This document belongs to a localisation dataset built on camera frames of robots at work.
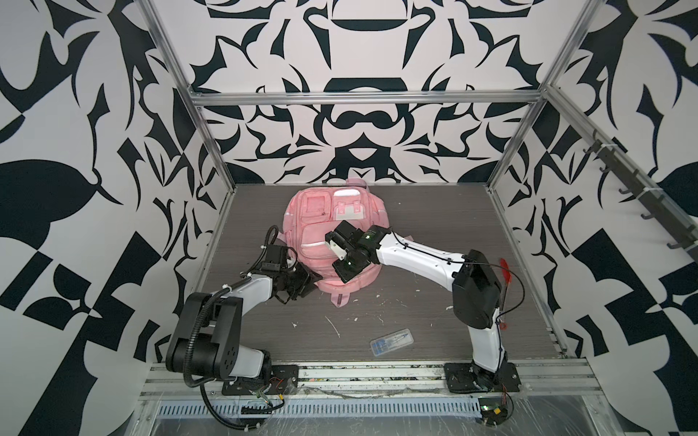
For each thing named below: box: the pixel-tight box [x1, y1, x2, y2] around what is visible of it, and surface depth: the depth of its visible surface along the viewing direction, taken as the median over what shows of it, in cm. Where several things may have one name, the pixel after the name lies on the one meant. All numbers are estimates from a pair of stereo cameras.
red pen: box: [498, 257, 512, 312], surface depth 95 cm
